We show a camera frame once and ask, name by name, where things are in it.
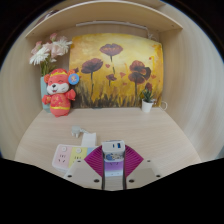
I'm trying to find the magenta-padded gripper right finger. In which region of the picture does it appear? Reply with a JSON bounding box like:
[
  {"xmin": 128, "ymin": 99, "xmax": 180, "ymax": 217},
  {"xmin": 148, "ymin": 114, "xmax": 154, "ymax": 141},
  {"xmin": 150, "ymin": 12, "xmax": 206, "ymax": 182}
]
[{"xmin": 123, "ymin": 145, "xmax": 163, "ymax": 190}]

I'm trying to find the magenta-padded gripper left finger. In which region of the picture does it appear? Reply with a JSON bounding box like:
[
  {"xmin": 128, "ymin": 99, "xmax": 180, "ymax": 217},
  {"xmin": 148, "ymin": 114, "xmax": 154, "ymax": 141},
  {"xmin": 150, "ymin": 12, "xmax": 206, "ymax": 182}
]
[{"xmin": 63, "ymin": 145, "xmax": 105, "ymax": 191}]

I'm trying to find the white printed charger block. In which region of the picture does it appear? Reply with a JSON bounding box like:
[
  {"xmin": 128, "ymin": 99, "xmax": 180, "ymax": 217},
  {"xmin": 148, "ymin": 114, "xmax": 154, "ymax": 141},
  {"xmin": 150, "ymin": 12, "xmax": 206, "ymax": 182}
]
[{"xmin": 101, "ymin": 139, "xmax": 127, "ymax": 178}]

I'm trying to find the pastel multicolour power strip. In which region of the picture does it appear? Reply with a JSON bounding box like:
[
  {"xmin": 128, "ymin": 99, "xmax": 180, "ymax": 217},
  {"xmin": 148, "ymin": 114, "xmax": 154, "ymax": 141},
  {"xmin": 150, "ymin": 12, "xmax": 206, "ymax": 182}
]
[{"xmin": 51, "ymin": 143, "xmax": 101, "ymax": 174}]

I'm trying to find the small green plant white pot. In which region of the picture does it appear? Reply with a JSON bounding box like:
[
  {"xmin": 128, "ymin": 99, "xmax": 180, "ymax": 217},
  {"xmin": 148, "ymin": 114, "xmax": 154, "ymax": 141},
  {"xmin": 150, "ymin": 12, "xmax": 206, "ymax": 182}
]
[{"xmin": 139, "ymin": 87, "xmax": 156, "ymax": 113}]

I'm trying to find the red plush mascot toy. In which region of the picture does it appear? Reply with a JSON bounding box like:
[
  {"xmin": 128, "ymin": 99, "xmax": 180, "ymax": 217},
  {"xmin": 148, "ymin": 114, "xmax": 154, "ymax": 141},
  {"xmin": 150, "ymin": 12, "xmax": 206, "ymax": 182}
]
[{"xmin": 41, "ymin": 68, "xmax": 80, "ymax": 118}]

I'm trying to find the pale blue flower vase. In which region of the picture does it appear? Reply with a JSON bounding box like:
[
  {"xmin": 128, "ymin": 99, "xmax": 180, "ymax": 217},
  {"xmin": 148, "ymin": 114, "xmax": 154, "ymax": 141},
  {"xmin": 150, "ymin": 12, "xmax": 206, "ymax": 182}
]
[{"xmin": 40, "ymin": 75, "xmax": 53, "ymax": 113}]

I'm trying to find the yellow poppy flower painting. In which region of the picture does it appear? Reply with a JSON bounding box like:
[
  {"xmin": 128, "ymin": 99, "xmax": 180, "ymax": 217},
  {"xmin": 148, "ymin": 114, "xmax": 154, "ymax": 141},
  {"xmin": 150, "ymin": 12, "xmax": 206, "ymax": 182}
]
[{"xmin": 68, "ymin": 32, "xmax": 165, "ymax": 109}]

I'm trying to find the pink white flower bouquet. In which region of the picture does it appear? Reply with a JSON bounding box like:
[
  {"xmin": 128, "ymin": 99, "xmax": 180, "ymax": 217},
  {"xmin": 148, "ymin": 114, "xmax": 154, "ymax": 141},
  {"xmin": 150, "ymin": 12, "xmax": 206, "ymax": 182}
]
[{"xmin": 29, "ymin": 32, "xmax": 74, "ymax": 77}]

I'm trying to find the white power strip plug cable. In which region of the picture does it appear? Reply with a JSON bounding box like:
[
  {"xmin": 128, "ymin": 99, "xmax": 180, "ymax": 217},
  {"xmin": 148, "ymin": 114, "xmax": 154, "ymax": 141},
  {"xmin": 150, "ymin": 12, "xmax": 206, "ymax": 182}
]
[{"xmin": 70, "ymin": 125, "xmax": 98, "ymax": 148}]

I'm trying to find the thin white cable loop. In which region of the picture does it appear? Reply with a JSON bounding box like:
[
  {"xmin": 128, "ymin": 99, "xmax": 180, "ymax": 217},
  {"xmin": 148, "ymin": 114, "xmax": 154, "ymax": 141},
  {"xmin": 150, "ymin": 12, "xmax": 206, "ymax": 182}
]
[{"xmin": 159, "ymin": 100, "xmax": 169, "ymax": 111}]

